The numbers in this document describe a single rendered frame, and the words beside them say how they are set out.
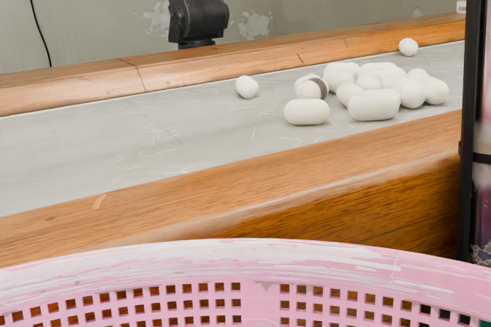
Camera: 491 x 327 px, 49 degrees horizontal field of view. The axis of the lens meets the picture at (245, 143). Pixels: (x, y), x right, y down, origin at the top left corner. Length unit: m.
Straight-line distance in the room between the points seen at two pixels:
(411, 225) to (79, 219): 0.13
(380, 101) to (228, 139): 0.11
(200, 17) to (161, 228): 0.69
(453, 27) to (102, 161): 0.54
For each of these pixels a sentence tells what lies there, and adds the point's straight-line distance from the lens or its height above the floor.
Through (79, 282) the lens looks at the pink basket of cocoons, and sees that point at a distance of 0.16.
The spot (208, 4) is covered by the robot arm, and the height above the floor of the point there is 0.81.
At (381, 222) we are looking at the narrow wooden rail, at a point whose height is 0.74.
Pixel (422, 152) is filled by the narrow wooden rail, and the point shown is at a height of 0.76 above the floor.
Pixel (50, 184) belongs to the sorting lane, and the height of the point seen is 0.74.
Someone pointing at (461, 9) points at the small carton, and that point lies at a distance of 0.87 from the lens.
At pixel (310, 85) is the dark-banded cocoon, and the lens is 0.42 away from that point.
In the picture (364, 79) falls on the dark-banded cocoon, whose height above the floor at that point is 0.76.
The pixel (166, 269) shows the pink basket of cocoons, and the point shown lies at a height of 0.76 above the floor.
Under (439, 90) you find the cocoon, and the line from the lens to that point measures 0.42.
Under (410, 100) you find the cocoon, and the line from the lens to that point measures 0.41.
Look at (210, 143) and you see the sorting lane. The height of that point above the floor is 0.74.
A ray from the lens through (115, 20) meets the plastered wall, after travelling 2.52.
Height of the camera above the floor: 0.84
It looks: 17 degrees down
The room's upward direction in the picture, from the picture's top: 5 degrees counter-clockwise
